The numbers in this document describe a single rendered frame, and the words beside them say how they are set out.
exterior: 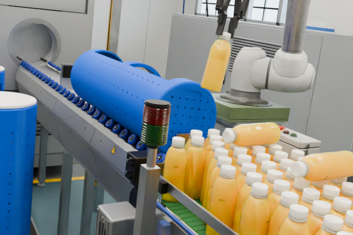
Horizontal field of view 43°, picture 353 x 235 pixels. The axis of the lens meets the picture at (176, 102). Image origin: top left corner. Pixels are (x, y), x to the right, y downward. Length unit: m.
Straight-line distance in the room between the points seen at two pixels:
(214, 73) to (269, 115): 0.79
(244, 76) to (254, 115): 0.20
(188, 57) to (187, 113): 2.92
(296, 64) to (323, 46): 1.03
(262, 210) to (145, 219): 0.28
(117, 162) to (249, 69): 0.81
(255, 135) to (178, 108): 0.34
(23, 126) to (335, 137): 2.33
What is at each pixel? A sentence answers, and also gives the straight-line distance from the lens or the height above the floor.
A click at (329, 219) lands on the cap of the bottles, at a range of 0.98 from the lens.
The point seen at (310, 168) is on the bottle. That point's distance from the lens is 1.14.
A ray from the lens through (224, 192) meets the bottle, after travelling 1.16.
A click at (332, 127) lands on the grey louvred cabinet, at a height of 0.78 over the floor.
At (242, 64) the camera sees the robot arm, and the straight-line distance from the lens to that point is 2.21.
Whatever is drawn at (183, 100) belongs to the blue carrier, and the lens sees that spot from 1.58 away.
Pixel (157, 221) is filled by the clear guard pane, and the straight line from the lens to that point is 1.27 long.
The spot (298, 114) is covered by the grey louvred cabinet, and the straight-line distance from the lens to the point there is 3.27.
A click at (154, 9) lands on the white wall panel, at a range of 7.27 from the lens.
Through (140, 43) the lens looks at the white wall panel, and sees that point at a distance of 7.21.
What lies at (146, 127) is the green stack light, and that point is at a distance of 1.03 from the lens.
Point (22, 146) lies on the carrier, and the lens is 1.91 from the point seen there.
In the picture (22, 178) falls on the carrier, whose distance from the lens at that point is 1.96.
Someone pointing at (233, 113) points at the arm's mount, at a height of 1.05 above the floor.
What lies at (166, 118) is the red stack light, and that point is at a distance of 1.03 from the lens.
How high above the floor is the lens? 1.47
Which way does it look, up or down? 12 degrees down
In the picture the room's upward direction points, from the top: 7 degrees clockwise
